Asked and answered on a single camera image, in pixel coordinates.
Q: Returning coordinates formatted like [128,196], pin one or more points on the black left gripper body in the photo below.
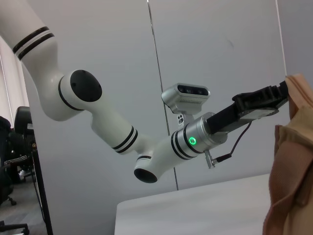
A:
[254,102]

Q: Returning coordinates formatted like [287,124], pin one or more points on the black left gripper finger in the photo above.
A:
[282,90]
[283,101]

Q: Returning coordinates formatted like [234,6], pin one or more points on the khaki canvas food bag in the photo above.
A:
[293,159]

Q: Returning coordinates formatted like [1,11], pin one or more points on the white and silver left robot arm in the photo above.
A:
[80,95]

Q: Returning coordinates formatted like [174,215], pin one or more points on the black metal stand pole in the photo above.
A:
[40,183]

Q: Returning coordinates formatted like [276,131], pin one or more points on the black office chair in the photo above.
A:
[23,120]

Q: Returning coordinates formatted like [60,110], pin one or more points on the white window blind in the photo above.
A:
[11,85]

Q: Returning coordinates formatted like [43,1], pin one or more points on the black chair wheel base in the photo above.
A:
[12,226]

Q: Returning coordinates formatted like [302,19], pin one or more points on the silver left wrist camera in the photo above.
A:
[188,102]

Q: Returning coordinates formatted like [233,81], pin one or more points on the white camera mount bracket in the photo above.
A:
[180,120]

